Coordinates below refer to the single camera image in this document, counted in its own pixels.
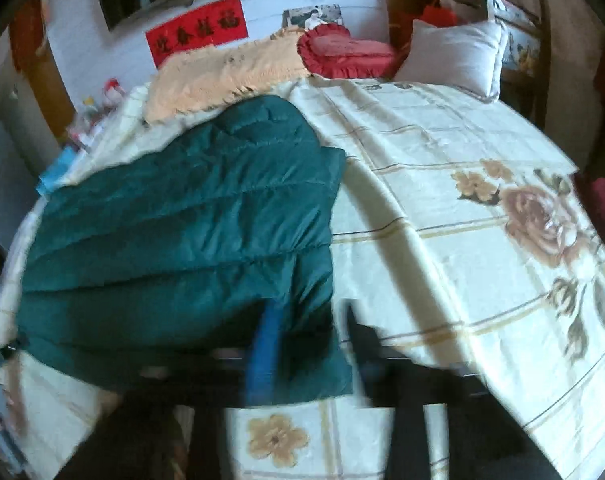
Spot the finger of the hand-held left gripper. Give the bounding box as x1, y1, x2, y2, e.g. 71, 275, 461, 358
0, 337, 30, 368

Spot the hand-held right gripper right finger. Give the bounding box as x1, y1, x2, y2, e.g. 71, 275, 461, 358
343, 300, 563, 480

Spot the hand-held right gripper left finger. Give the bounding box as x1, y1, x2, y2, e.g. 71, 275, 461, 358
57, 304, 285, 480

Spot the dark green puffer jacket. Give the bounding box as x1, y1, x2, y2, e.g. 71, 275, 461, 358
15, 94, 355, 408

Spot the floral cream bed sheet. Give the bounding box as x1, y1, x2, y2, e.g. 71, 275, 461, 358
0, 77, 605, 480

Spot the light blue box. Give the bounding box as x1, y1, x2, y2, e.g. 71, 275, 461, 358
34, 146, 79, 197

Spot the red and white stuffed toy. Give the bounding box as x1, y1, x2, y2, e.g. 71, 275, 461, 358
101, 77, 127, 107

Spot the brown wooden door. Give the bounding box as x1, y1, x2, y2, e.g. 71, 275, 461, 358
8, 0, 74, 142

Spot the beige fringed blanket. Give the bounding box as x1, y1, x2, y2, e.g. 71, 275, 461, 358
143, 29, 314, 124

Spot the red heart-shaped ruffled pillow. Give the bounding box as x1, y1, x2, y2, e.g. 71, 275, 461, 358
296, 23, 402, 81

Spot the white pillow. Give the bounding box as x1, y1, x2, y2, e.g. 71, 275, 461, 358
393, 18, 509, 104

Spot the wooden chair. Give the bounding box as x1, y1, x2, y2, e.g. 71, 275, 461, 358
477, 0, 554, 132

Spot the red cloth bag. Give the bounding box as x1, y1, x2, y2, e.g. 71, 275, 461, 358
421, 0, 464, 29

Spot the red wall banner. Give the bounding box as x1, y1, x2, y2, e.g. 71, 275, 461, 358
145, 0, 248, 69

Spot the wall photo poster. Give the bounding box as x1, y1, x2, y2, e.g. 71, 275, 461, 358
281, 4, 344, 32

